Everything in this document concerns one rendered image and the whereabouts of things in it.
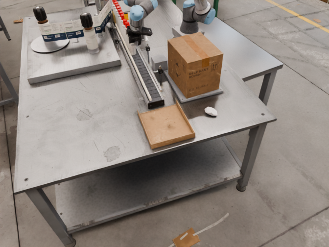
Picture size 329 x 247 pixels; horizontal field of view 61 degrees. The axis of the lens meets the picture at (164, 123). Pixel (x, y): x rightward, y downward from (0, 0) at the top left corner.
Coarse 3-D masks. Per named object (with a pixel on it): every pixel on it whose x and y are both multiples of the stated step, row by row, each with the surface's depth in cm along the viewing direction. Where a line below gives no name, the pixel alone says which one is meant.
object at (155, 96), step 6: (114, 24) 250; (138, 54) 214; (138, 60) 208; (138, 66) 202; (144, 66) 202; (144, 72) 197; (144, 78) 192; (150, 78) 192; (150, 84) 187; (144, 90) 183; (150, 90) 183; (156, 90) 182; (150, 96) 178; (156, 96) 178; (150, 102) 174
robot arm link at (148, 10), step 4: (136, 0) 163; (140, 0) 161; (144, 0) 160; (148, 0) 159; (152, 0) 160; (156, 0) 161; (136, 4) 163; (140, 4) 159; (144, 4) 158; (148, 4) 159; (152, 4) 160; (156, 4) 162; (144, 8) 158; (148, 8) 159; (152, 8) 161; (148, 12) 160
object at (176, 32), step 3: (174, 27) 230; (177, 27) 231; (174, 30) 229; (177, 30) 227; (198, 30) 226; (201, 30) 225; (174, 33) 232; (177, 33) 226; (180, 33) 223; (183, 33) 223; (204, 33) 226; (174, 36) 234; (177, 36) 228; (180, 36) 223
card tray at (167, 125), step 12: (168, 108) 177; (180, 108) 172; (144, 120) 170; (156, 120) 170; (168, 120) 169; (180, 120) 169; (156, 132) 162; (168, 132) 162; (180, 132) 162; (192, 132) 160; (156, 144) 153; (168, 144) 156
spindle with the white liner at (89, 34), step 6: (84, 12) 200; (84, 18) 197; (90, 18) 199; (84, 24) 200; (90, 24) 202; (84, 30) 204; (90, 30) 204; (90, 36) 207; (90, 42) 210; (96, 42) 213; (90, 48) 213; (96, 48) 215
